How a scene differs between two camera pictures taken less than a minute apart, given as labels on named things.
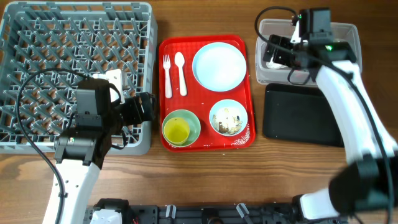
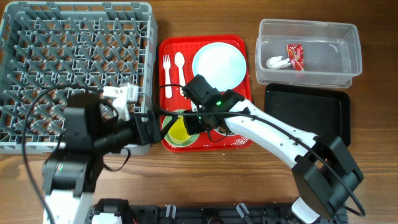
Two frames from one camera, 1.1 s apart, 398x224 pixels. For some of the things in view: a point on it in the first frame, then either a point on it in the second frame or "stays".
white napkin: x=274 y=65 stays
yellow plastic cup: x=176 y=130 stays
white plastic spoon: x=179 y=60 stays
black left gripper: x=136 y=117 to x=145 y=138
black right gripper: x=278 y=56 to x=192 y=127
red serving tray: x=205 y=94 stays
